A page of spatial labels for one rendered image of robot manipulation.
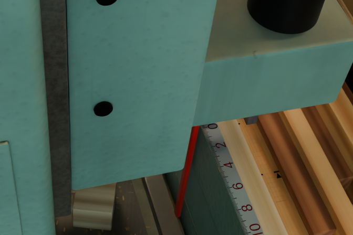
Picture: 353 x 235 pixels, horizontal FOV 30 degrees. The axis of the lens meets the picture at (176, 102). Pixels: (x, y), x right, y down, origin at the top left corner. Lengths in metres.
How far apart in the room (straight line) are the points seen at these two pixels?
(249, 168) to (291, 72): 0.10
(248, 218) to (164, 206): 0.18
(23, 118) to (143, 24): 0.08
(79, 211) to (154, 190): 0.08
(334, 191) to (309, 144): 0.05
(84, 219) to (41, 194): 0.28
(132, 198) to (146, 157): 0.25
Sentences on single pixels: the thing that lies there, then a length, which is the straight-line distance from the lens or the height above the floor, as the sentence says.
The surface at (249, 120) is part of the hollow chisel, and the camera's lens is 0.55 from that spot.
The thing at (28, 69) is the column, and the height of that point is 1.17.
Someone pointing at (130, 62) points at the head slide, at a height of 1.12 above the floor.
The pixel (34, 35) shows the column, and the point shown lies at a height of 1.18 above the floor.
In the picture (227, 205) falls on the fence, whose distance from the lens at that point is 0.51.
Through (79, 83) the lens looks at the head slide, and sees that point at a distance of 0.36.
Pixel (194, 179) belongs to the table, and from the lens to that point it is 0.59.
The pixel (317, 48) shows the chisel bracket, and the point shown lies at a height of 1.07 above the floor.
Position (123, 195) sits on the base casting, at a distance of 0.68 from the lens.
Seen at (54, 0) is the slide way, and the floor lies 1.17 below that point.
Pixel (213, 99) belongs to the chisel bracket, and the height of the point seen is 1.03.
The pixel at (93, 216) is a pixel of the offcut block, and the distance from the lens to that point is 0.64.
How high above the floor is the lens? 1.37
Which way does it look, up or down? 49 degrees down
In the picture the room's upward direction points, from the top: 9 degrees clockwise
